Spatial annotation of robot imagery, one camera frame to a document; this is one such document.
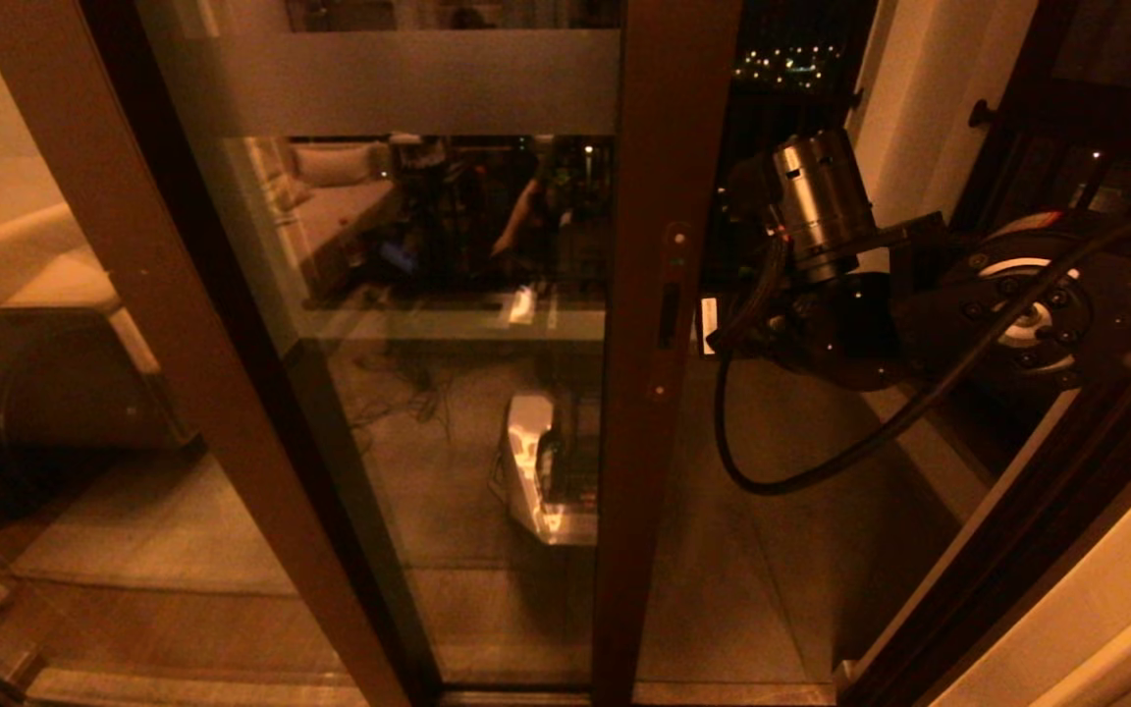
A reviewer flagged metal door floor track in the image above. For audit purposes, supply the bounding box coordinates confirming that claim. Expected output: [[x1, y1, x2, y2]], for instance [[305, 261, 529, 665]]
[[26, 668, 836, 707]]

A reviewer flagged dark stone window sill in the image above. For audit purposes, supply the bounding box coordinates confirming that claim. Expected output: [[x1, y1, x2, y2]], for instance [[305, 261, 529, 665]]
[[860, 383, 994, 521]]

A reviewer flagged brown framed sliding glass door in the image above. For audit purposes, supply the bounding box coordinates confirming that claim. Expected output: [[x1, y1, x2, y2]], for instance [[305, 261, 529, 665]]
[[134, 0, 745, 707]]

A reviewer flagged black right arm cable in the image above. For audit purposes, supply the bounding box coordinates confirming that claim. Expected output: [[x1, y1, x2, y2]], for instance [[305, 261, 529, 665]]
[[715, 211, 1131, 496]]

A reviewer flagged dark brown door jamb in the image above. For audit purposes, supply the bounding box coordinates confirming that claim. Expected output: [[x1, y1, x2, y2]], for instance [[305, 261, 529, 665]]
[[835, 383, 1131, 707]]

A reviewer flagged fixed brown door frame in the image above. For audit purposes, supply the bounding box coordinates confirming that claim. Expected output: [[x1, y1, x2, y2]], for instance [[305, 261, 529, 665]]
[[0, 0, 439, 707]]

